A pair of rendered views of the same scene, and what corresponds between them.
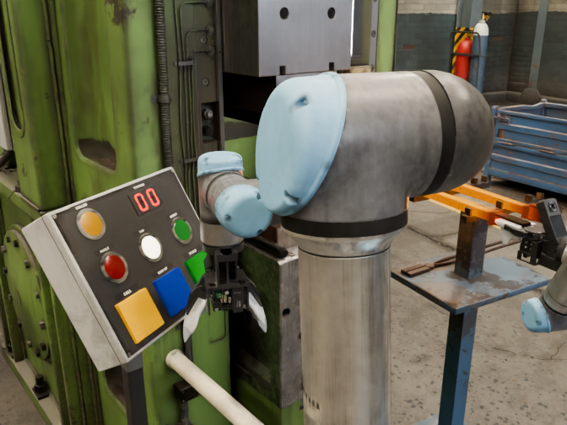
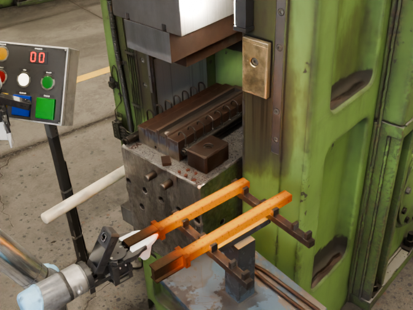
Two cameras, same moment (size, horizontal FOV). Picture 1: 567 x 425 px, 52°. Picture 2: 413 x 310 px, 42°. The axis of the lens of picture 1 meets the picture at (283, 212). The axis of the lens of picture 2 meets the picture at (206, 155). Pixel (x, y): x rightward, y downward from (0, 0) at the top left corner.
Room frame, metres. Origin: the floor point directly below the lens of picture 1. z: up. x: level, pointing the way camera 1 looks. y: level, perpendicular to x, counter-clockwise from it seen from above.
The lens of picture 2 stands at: (1.43, -1.60, 1.94)
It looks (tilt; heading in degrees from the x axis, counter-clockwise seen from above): 34 degrees down; 83
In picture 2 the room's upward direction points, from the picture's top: 3 degrees counter-clockwise
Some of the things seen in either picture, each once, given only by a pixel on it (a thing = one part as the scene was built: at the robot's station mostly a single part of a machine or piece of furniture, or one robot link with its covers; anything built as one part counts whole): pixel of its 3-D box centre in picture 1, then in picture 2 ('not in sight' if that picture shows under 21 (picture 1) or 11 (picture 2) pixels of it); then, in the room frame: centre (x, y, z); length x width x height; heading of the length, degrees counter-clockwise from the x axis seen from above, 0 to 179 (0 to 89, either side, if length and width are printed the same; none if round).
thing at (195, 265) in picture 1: (202, 271); (45, 108); (1.08, 0.17, 1.01); 0.07 x 0.05 x 0.07; 154
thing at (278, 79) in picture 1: (257, 84); (194, 20); (1.63, 0.07, 1.32); 0.42 x 0.20 x 0.10; 39
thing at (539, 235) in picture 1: (547, 246); (105, 266); (1.29, -0.63, 0.97); 0.12 x 0.08 x 0.09; 29
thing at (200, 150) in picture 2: not in sight; (208, 154); (1.63, -0.16, 0.95); 0.12 x 0.08 x 0.06; 39
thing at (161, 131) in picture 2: not in sight; (204, 109); (1.65, 0.05, 0.99); 0.42 x 0.05 x 0.01; 39
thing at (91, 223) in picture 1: (91, 223); (2, 53); (0.94, 0.33, 1.16); 0.05 x 0.03 x 0.04; 129
